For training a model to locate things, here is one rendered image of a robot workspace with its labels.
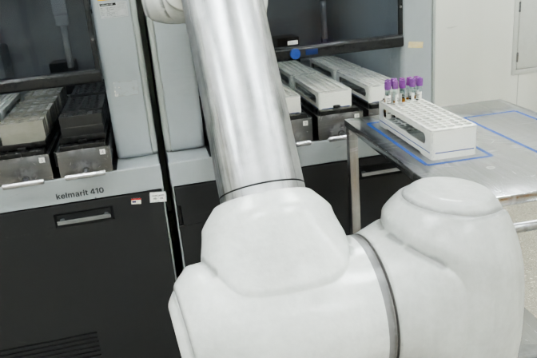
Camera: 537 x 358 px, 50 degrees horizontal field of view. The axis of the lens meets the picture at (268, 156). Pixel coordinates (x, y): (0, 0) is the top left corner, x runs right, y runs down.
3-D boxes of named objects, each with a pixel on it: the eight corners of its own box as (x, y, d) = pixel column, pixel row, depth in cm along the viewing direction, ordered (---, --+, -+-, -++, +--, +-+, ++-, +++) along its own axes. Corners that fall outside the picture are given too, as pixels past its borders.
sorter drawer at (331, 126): (266, 94, 227) (264, 72, 225) (300, 90, 230) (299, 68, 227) (323, 145, 160) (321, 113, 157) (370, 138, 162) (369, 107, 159)
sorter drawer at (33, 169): (39, 124, 212) (33, 100, 209) (77, 119, 214) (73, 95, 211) (-6, 193, 144) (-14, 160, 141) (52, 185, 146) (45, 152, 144)
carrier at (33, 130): (48, 139, 157) (44, 117, 155) (47, 141, 155) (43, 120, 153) (3, 145, 154) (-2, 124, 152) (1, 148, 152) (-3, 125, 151)
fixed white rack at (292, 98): (248, 100, 190) (246, 81, 188) (277, 96, 192) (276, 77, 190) (268, 121, 162) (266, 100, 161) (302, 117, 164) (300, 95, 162)
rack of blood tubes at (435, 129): (378, 124, 144) (378, 100, 142) (415, 119, 146) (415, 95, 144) (431, 161, 116) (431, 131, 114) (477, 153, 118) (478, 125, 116)
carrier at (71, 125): (105, 131, 159) (102, 110, 158) (105, 133, 158) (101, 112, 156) (62, 137, 157) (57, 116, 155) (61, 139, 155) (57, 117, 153)
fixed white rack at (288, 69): (272, 78, 222) (270, 62, 220) (296, 75, 224) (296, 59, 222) (292, 93, 195) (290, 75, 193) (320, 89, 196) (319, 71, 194)
